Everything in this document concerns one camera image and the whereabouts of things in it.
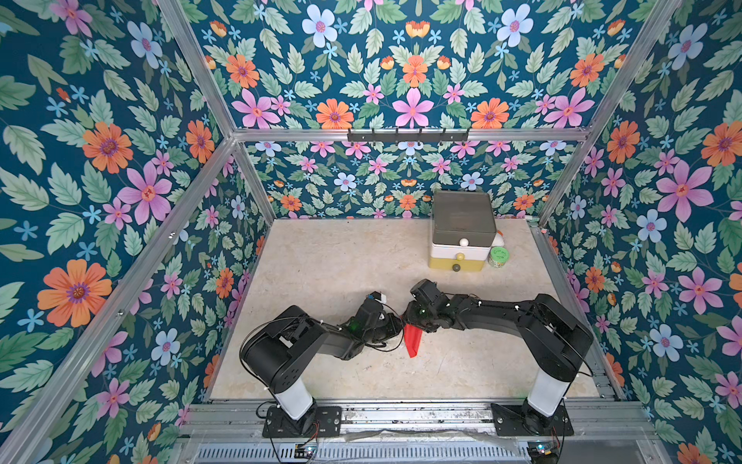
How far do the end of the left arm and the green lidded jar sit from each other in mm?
410

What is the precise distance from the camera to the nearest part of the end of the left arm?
73 centimetres

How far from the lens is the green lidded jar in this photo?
1053 mm
